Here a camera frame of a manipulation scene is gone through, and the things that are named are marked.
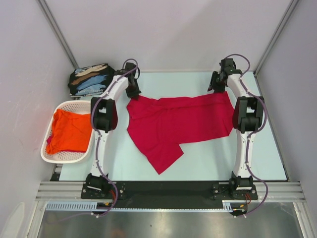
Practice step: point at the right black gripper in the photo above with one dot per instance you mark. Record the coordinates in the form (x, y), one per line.
(213, 85)

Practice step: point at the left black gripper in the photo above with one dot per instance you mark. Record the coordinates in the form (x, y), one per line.
(134, 94)

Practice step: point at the red t shirt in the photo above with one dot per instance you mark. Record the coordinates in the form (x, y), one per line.
(159, 127)

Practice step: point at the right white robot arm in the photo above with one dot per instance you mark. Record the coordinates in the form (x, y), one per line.
(249, 118)

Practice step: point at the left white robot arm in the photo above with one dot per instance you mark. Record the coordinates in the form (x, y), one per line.
(104, 120)

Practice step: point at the folded black printed t shirt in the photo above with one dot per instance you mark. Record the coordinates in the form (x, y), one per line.
(91, 80)

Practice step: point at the orange t shirt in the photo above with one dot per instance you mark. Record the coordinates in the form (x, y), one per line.
(71, 132)

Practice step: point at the white plastic basket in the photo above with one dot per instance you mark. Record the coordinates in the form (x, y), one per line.
(78, 107)

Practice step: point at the pink garment in basket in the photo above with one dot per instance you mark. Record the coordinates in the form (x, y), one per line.
(49, 139)

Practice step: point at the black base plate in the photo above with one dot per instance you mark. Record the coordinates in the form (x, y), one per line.
(178, 194)

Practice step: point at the right aluminium corner post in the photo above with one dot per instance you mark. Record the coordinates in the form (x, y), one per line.
(277, 33)

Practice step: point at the aluminium corner post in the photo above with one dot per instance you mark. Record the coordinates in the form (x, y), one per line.
(48, 14)
(277, 33)

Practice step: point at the aluminium frame rail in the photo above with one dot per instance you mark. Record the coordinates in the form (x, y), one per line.
(71, 190)

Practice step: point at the white slotted cable duct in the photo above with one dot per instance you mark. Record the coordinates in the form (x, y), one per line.
(101, 207)

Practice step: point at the left aluminium corner post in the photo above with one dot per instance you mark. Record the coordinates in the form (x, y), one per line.
(48, 14)

